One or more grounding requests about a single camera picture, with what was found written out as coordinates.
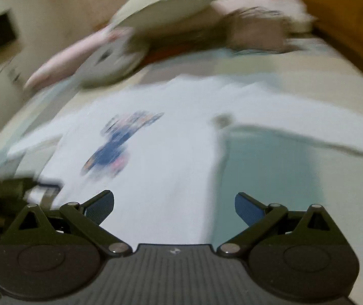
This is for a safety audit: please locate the white printed sweatshirt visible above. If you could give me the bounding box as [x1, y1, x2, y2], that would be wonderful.
[8, 77, 363, 247]

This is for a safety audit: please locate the pink floral folded quilt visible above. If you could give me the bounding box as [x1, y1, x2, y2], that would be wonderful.
[24, 0, 315, 89]

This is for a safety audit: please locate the grey donut cushion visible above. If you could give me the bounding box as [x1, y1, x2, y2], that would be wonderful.
[73, 35, 150, 89]

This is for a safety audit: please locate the pink leather handbag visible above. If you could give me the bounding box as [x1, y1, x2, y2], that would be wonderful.
[225, 7, 296, 53]

